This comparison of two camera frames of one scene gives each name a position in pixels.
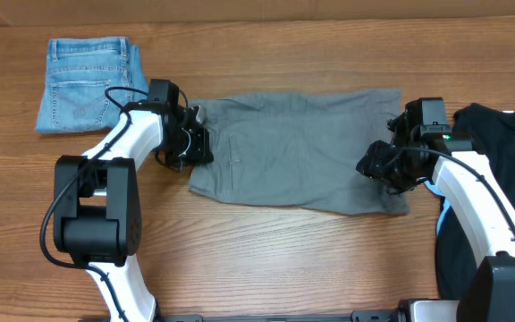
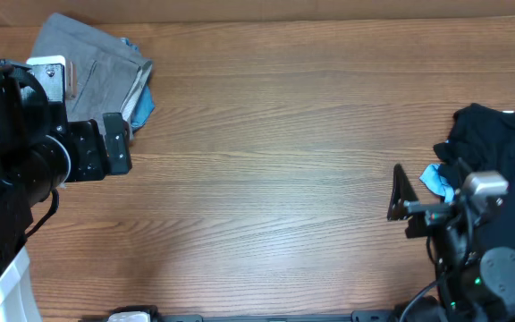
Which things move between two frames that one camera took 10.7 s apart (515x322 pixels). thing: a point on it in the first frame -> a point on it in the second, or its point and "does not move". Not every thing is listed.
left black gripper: (201, 153) -> (92, 162)
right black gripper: (374, 162) -> (431, 215)
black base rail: (374, 316) does not move
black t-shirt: (510, 141) does not move
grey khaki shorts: (298, 148) -> (108, 77)
